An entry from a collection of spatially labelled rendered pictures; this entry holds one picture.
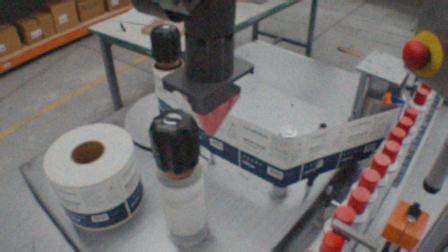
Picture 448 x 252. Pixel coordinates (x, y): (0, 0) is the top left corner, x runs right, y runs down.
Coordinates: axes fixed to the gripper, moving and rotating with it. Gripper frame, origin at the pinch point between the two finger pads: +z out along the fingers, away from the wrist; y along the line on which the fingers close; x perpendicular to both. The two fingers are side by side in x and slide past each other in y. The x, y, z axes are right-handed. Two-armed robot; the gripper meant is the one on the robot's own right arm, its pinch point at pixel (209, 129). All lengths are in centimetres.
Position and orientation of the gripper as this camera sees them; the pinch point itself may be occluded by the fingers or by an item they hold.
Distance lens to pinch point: 45.3
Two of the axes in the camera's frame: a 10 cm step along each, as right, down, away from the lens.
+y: -6.3, 4.8, -6.1
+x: 7.7, 4.2, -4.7
